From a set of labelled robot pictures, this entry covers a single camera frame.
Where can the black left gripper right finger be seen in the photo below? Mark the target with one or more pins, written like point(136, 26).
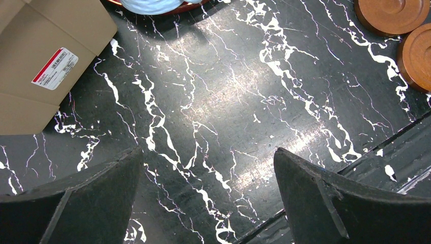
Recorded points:
point(325, 207)

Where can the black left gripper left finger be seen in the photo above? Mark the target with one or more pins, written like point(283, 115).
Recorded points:
point(93, 205)

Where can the brown wooden coaster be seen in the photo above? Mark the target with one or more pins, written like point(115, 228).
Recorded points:
point(390, 18)

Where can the light blue textured mug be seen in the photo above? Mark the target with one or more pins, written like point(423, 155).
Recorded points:
point(150, 7)

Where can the tan plastic tool case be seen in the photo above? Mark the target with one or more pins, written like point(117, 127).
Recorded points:
point(45, 48)

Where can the red round tray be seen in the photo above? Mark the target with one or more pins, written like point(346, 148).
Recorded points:
point(185, 6)

